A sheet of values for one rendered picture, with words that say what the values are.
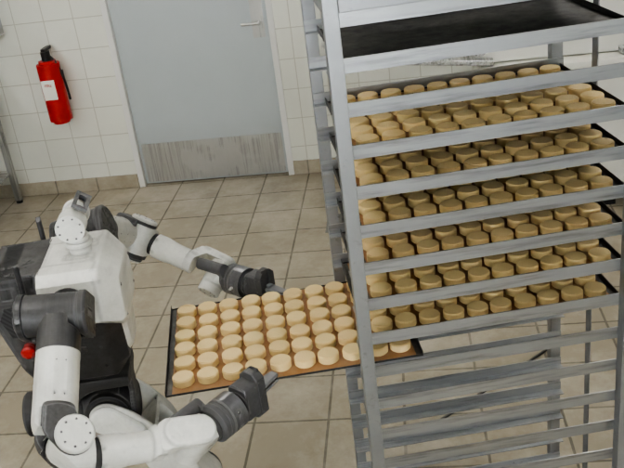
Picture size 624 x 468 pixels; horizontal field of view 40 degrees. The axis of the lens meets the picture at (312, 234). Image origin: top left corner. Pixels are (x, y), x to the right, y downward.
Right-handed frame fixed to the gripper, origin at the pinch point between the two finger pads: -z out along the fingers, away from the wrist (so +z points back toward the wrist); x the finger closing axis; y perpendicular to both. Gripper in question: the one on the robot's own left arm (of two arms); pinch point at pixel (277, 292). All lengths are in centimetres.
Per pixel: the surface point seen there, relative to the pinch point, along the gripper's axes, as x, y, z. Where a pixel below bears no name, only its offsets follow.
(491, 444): -29, 3, -62
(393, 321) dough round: 5.9, -5.7, -42.2
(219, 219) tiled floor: -99, 180, 221
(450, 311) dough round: 8, 2, -54
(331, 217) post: 19.3, 12.5, -11.6
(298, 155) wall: -85, 261, 221
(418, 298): 16, -8, -51
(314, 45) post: 65, 13, -12
